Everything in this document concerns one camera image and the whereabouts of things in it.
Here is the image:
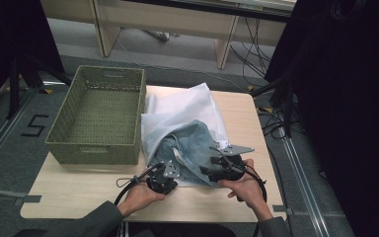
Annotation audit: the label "metal floor rail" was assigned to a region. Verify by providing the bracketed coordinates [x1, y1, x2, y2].
[277, 127, 332, 237]
[0, 87, 40, 179]

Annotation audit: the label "black curtain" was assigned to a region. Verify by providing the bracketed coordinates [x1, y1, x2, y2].
[0, 0, 65, 113]
[265, 0, 379, 237]

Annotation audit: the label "person's right hand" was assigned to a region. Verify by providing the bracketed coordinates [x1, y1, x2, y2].
[217, 158, 274, 222]

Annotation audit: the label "light blue denim jeans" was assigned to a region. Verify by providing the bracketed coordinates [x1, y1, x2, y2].
[147, 118, 231, 189]

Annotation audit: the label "black tripod stand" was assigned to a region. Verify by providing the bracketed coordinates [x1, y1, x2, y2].
[6, 53, 73, 120]
[251, 74, 294, 139]

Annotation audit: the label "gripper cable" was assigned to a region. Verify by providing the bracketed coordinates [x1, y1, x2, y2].
[113, 163, 161, 206]
[210, 146, 268, 203]

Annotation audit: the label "metal table leg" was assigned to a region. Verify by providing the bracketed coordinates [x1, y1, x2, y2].
[115, 221, 128, 237]

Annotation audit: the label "white mesh laundry bag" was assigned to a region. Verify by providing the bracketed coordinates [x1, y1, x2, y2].
[140, 82, 230, 190]

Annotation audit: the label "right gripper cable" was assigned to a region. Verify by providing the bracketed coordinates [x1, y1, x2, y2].
[210, 146, 268, 203]

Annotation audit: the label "person's left hand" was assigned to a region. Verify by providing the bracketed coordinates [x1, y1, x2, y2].
[117, 182, 167, 218]

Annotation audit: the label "green woven basket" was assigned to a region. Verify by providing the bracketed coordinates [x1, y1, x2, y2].
[43, 64, 147, 166]

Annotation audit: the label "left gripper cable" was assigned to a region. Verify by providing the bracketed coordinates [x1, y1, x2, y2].
[113, 163, 161, 206]

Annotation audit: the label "grey tape strip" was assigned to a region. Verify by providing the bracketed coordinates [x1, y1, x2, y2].
[13, 195, 42, 207]
[272, 204, 294, 215]

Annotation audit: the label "white power strip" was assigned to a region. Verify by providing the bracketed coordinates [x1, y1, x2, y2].
[141, 29, 181, 42]

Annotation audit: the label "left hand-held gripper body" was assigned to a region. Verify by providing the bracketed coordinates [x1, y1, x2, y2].
[145, 160, 182, 196]

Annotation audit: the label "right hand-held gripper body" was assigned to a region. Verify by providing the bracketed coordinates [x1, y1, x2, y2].
[206, 144, 256, 183]

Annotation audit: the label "bundle of black cables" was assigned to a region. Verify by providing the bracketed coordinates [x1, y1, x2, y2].
[230, 16, 277, 87]
[256, 104, 307, 141]

